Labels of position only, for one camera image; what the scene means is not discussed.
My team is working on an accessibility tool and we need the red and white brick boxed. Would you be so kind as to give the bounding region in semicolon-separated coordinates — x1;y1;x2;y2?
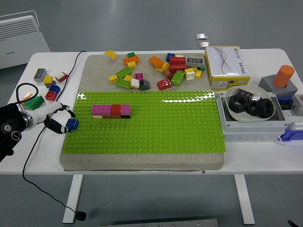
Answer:
53;71;70;83

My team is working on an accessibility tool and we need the white table leg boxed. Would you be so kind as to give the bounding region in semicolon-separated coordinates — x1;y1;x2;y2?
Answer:
233;174;256;225
62;174;84;224

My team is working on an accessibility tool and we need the large dark green brick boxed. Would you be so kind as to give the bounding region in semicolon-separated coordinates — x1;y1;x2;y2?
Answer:
23;95;45;111

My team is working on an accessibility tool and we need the black power cord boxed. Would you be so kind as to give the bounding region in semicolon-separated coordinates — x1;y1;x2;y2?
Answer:
22;50;88;215

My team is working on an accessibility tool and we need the small pink toy brick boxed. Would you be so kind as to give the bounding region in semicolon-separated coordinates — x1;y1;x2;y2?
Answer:
120;104;132;116

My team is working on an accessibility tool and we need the long orange toy brick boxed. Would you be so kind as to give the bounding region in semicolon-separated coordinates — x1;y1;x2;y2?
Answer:
21;92;35;103
149;55;165;70
123;56;140;66

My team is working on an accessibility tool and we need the lime green toy brick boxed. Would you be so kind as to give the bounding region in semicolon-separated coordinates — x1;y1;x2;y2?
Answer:
115;78;132;90
116;66;134;79
170;70;186;87

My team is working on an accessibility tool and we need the dark blue part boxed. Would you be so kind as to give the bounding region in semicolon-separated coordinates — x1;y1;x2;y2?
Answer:
278;96;294;111

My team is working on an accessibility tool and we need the blue plastic block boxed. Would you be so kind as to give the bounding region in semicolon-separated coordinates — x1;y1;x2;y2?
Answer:
284;127;303;142

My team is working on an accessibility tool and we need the white panel heater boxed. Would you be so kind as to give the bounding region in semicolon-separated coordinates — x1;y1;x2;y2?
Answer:
0;10;52;70

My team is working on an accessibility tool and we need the grey three-hole toy brick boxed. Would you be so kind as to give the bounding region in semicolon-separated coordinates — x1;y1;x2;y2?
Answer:
186;57;205;68
33;68;47;83

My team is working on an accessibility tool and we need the green studded baseplate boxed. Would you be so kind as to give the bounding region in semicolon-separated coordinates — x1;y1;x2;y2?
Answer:
62;90;227;155

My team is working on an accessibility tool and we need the orange cylinder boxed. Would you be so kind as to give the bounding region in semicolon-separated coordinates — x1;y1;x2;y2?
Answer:
272;64;295;89

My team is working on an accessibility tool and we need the light grey connector part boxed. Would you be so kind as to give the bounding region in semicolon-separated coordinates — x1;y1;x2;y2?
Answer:
291;94;303;111

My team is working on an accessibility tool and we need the yellow sloped toy brick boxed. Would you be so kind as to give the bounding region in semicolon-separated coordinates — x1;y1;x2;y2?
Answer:
103;50;117;60

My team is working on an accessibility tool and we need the dark circuit board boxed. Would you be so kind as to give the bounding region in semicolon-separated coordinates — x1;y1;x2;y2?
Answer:
236;88;254;98

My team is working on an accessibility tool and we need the large black hex nut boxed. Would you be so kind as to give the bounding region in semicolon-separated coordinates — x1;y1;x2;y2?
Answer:
246;100;259;117
228;95;250;113
255;97;276;117

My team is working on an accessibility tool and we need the yellow and white carton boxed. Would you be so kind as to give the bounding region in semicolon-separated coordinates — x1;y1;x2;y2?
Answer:
204;45;251;89

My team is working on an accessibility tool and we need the white and yellow brick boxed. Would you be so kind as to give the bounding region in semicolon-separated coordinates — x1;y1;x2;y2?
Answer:
184;68;196;81

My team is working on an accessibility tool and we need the grey block with hole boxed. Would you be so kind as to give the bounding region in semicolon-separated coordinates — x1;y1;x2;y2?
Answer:
258;74;299;98

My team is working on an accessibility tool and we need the grey junction box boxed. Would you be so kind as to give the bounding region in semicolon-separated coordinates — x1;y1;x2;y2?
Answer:
215;91;288;143

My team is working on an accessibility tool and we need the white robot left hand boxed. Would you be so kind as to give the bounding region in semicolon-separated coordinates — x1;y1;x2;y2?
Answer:
28;101;77;135

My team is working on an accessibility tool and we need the grey-brown foam mat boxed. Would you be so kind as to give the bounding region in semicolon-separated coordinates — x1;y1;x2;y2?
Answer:
58;53;225;171

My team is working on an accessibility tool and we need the large red toy brick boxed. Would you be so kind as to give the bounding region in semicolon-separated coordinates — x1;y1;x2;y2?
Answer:
169;56;187;74

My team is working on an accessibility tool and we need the white cable tie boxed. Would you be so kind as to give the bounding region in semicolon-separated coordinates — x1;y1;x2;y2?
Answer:
276;133;290;148

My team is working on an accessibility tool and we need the long pink toy brick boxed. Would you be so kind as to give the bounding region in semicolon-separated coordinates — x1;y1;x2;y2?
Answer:
91;104;112;117

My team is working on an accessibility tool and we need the red sloped toy brick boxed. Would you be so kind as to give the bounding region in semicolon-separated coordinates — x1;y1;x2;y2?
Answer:
157;79;173;91

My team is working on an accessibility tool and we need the white bowl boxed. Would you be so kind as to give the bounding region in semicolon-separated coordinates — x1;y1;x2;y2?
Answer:
224;85;276;123

